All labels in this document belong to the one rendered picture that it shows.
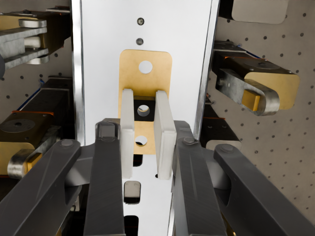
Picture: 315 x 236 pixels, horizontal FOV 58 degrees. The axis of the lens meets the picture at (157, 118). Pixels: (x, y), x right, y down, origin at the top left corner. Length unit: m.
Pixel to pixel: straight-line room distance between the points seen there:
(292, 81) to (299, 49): 0.40
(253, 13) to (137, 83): 0.33
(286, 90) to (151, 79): 0.31
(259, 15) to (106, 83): 0.27
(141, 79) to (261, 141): 0.76
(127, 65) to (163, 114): 0.06
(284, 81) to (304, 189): 0.68
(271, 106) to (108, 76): 0.25
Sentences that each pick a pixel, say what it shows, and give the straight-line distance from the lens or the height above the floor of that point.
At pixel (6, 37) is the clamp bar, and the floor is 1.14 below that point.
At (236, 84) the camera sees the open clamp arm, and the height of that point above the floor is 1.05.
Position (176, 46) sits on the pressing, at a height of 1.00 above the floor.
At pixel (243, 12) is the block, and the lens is 0.51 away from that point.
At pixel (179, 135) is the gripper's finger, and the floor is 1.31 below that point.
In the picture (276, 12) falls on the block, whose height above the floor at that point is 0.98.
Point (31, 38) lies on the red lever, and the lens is 0.41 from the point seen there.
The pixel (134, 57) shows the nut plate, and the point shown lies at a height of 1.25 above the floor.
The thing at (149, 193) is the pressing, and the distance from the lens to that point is 0.58.
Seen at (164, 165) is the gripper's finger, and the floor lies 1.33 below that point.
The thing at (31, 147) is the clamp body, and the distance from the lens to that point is 0.47.
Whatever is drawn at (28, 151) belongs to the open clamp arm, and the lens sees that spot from 0.46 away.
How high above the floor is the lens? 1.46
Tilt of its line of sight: 67 degrees down
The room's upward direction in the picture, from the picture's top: 170 degrees clockwise
